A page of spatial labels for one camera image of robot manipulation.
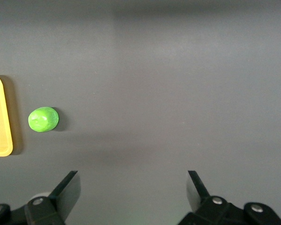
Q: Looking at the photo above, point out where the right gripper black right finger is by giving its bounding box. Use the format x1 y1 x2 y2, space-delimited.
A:
177 170 281 225

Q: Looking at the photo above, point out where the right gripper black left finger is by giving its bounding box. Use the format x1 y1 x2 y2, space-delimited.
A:
0 170 81 225

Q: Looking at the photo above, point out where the green apple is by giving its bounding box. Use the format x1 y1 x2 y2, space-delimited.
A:
28 106 59 133

